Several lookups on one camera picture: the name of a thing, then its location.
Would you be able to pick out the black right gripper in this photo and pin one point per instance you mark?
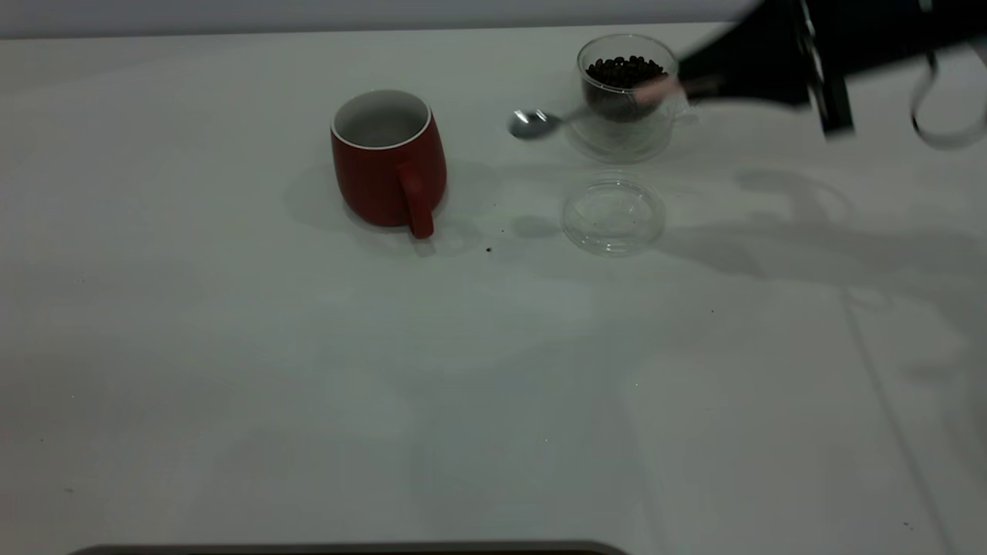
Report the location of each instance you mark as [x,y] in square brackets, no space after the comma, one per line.
[887,31]

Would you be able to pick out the red ceramic mug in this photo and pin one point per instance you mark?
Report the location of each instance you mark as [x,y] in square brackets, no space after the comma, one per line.
[374,181]

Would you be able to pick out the dark coffee beans pile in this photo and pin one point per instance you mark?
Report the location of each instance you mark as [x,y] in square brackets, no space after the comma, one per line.
[617,73]

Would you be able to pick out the clear round glass lid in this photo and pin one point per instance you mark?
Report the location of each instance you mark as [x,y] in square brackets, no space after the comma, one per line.
[613,220]

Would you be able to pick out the clear double-wall glass cup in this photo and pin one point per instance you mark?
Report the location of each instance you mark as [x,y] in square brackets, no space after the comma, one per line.
[624,139]

